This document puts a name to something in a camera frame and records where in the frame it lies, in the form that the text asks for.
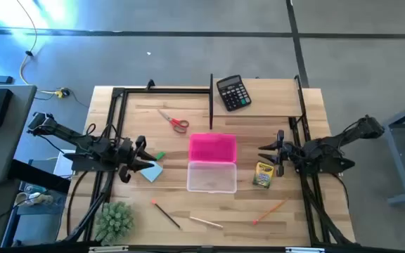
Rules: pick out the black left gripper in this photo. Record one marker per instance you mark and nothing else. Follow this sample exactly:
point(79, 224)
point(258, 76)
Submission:
point(127, 154)

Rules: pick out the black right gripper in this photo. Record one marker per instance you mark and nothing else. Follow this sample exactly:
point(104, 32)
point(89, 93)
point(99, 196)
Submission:
point(288, 152)

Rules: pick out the blue sticky note pad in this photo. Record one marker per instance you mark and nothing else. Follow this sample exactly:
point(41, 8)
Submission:
point(152, 172)

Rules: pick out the small green eraser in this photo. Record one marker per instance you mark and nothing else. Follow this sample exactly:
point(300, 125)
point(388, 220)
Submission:
point(160, 156)

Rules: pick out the yellow green crayon box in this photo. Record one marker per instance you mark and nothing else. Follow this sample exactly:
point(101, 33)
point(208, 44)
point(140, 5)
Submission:
point(263, 174)

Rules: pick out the black pencil with orange eraser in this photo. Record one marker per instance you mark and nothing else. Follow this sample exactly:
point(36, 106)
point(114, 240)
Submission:
point(166, 214)

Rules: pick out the pink lidded clear pencil case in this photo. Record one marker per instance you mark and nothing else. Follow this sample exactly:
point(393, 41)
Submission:
point(212, 147)

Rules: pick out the cream white pen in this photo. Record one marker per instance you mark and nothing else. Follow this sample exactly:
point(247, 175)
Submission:
point(206, 222)

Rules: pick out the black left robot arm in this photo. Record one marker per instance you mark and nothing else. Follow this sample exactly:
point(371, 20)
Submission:
point(65, 133)

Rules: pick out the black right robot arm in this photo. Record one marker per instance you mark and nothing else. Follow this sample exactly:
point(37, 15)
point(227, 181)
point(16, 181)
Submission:
point(329, 144)

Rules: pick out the raised wooden shelf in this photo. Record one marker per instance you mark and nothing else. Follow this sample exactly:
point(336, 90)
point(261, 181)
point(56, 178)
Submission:
point(273, 98)

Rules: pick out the green artificial plant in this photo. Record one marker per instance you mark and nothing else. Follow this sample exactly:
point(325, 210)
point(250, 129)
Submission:
point(114, 222)

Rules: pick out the black desk calculator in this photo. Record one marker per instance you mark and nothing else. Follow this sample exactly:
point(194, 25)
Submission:
point(234, 93)

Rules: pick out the white box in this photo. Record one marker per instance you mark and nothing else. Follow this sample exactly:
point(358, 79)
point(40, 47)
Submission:
point(62, 165)

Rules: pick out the beige tape roll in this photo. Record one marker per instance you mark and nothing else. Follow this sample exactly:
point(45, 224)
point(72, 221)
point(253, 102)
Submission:
point(21, 199)

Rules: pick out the grey desk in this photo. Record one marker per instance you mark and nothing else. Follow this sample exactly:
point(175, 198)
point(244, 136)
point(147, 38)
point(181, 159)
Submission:
point(5, 147)

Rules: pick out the black aluminium frame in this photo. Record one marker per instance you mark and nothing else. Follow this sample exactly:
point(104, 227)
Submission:
point(167, 90)

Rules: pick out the silver metal bracket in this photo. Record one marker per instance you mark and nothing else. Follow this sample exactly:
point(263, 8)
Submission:
point(305, 250)
point(108, 249)

